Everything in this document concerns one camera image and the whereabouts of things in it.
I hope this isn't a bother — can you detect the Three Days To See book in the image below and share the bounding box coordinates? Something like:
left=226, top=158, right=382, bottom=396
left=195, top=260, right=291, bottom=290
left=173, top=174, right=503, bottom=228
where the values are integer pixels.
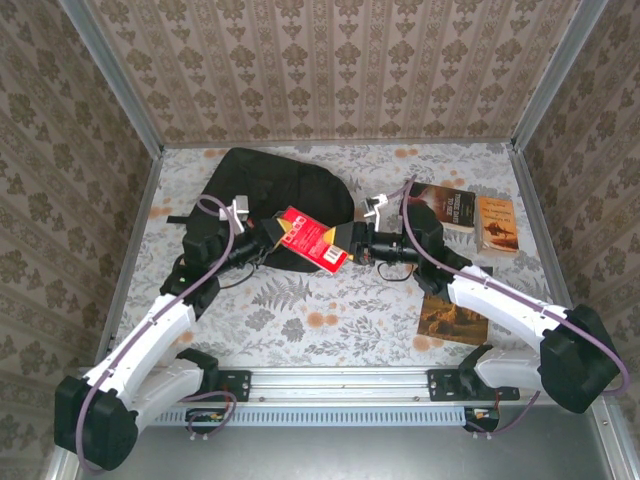
left=407, top=180, right=477, bottom=234

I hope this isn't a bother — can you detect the red card pack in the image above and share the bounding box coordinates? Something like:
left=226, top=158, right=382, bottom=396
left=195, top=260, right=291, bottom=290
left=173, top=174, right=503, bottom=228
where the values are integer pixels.
left=277, top=205, right=351, bottom=276

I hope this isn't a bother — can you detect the black backpack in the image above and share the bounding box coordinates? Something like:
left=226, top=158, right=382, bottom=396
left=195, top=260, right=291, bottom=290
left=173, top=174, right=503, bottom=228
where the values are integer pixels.
left=167, top=146, right=357, bottom=274

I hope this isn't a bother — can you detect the orange cover paperback book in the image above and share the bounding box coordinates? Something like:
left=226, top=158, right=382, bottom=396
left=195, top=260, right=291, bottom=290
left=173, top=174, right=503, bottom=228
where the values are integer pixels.
left=473, top=195, right=521, bottom=254

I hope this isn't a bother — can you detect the desert cover book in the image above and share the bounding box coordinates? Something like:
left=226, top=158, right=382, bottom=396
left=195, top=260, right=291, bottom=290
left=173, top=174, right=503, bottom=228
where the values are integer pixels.
left=418, top=294, right=490, bottom=347

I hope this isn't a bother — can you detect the floral tablecloth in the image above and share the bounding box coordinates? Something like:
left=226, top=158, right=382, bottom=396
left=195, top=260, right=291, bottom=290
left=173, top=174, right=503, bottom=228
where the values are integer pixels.
left=107, top=142, right=574, bottom=369

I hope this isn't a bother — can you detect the black connector box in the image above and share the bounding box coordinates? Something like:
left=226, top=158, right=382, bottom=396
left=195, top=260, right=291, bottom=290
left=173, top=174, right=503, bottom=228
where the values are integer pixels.
left=463, top=407, right=501, bottom=432
left=185, top=407, right=226, bottom=434

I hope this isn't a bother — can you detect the steel lower shelf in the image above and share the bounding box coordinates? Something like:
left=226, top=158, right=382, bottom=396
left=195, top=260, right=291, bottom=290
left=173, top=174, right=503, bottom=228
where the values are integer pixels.
left=47, top=404, right=634, bottom=480

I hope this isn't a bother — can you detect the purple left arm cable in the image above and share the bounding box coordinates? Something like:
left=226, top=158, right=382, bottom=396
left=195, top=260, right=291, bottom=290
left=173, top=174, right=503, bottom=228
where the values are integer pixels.
left=77, top=194, right=239, bottom=474

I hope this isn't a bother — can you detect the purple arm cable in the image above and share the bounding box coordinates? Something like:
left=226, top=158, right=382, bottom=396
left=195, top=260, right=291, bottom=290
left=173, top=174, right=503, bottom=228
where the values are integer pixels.
left=77, top=194, right=239, bottom=474
left=399, top=174, right=632, bottom=441

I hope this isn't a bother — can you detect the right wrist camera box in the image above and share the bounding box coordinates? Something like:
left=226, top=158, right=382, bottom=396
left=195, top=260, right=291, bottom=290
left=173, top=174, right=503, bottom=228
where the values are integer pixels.
left=360, top=193, right=389, bottom=231

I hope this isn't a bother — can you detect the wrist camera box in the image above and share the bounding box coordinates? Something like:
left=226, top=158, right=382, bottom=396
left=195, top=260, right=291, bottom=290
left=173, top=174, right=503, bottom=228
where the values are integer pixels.
left=360, top=193, right=389, bottom=231
left=218, top=194, right=251, bottom=234

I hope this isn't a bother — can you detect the thin black right gripper cable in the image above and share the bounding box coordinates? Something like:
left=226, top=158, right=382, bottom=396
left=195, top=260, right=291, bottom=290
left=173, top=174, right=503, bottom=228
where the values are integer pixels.
left=377, top=259, right=416, bottom=283

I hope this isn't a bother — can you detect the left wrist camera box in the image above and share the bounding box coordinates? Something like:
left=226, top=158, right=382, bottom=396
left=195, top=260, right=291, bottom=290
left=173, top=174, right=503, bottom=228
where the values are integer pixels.
left=218, top=194, right=251, bottom=234

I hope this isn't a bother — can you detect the aluminium side rail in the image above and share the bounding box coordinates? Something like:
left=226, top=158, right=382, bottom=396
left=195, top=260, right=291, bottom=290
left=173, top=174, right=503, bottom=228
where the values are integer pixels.
left=93, top=147, right=165, bottom=369
left=505, top=142, right=592, bottom=365

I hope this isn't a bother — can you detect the aluminium back rail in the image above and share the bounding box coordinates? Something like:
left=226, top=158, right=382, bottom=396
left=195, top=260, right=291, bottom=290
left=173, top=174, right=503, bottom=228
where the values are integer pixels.
left=160, top=140, right=512, bottom=150

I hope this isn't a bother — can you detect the aluminium mounting rail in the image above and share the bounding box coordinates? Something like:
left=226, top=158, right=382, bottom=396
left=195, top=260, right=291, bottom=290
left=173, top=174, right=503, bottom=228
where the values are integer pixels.
left=74, top=366, right=612, bottom=402

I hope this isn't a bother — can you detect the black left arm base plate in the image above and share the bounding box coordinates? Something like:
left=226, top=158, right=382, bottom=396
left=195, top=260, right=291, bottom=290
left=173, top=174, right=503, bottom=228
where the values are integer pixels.
left=199, top=368, right=253, bottom=403

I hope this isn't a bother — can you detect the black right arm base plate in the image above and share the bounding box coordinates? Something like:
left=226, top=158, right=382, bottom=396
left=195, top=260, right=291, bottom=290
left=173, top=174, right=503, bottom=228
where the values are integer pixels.
left=427, top=367, right=521, bottom=402

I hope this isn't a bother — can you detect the slotted grey cable duct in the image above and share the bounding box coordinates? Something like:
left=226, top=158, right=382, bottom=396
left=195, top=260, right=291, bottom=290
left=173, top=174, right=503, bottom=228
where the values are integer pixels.
left=144, top=405, right=501, bottom=427

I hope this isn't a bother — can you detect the aluminium frame post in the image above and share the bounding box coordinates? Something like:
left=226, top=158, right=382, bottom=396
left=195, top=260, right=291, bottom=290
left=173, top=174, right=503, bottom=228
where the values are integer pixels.
left=509, top=0, right=609, bottom=151
left=58, top=0, right=166, bottom=157

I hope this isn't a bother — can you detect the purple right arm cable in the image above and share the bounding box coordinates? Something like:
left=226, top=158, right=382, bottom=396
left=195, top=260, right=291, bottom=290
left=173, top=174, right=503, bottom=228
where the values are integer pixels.
left=399, top=174, right=632, bottom=441

